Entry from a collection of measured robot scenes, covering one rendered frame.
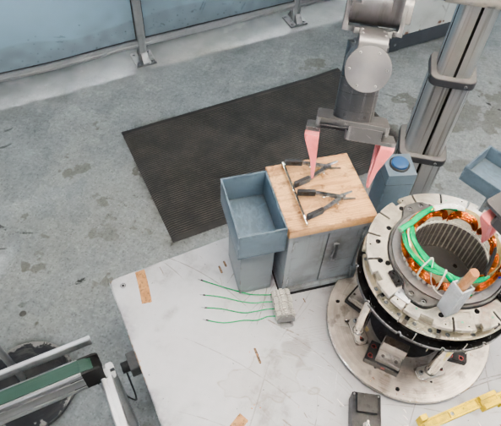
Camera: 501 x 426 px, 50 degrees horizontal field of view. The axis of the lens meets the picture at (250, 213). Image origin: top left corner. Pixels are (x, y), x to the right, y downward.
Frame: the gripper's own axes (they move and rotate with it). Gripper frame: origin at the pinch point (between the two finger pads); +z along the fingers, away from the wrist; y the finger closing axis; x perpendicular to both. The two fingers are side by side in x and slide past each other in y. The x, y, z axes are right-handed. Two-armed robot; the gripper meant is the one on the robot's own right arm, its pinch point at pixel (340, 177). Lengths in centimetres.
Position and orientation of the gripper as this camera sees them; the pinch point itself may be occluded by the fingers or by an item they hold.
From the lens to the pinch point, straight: 82.6
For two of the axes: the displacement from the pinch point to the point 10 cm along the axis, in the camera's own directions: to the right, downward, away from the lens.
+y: 9.8, 1.8, -0.9
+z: -1.3, 9.1, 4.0
